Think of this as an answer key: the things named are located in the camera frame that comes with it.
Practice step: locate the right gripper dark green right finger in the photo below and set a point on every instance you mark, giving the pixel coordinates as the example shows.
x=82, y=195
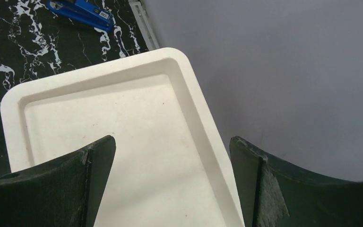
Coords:
x=276, y=193

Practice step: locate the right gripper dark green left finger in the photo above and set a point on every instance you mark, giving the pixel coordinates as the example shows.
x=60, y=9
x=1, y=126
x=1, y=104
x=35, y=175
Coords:
x=64, y=192

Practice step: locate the aluminium table edge rail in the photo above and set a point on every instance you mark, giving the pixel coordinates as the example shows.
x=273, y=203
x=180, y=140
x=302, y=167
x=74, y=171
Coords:
x=144, y=24

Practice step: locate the white drawer organizer box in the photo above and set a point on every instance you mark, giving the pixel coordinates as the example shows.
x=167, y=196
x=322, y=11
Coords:
x=170, y=168

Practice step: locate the blue black stapler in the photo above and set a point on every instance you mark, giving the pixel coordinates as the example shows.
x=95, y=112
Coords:
x=83, y=12

